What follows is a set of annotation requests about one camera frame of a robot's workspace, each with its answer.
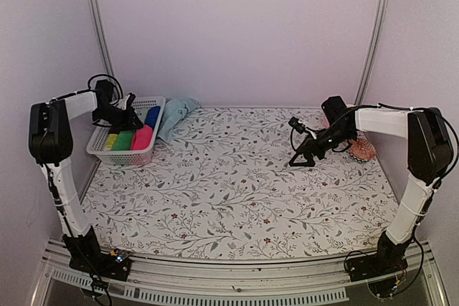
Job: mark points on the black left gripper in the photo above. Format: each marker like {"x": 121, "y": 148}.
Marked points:
{"x": 128, "y": 123}

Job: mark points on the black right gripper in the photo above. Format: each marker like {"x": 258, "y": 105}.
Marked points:
{"x": 305, "y": 149}

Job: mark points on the pink towel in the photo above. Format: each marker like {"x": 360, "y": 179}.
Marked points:
{"x": 142, "y": 138}

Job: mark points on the light blue towel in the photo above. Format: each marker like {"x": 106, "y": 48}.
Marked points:
{"x": 175, "y": 110}

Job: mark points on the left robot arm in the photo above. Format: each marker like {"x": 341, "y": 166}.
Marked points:
{"x": 50, "y": 143}

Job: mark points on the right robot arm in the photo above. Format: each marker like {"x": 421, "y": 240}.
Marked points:
{"x": 432, "y": 154}

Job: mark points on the green rolled towel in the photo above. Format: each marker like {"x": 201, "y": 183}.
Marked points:
{"x": 123, "y": 140}

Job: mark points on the blue rolled towel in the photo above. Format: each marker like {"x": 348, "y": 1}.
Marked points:
{"x": 152, "y": 116}

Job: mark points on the yellow rolled towel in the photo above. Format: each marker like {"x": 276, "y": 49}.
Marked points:
{"x": 110, "y": 142}

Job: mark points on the white plastic basket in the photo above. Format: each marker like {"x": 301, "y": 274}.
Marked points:
{"x": 99, "y": 137}

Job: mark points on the floral tablecloth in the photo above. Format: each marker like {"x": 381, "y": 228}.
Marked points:
{"x": 223, "y": 189}

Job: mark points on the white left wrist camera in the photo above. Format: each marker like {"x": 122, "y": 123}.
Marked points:
{"x": 126, "y": 102}

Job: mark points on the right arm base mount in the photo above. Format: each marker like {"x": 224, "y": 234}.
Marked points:
{"x": 369, "y": 266}

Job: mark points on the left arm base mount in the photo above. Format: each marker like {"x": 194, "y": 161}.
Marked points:
{"x": 101, "y": 265}

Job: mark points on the front aluminium rail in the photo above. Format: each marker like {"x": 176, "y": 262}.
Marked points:
{"x": 159, "y": 280}

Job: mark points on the left aluminium post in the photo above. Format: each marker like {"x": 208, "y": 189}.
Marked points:
{"x": 101, "y": 40}

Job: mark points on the aluminium post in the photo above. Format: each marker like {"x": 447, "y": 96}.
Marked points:
{"x": 101, "y": 40}
{"x": 381, "y": 10}

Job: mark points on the right aluminium post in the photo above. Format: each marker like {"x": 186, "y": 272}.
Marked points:
{"x": 381, "y": 10}

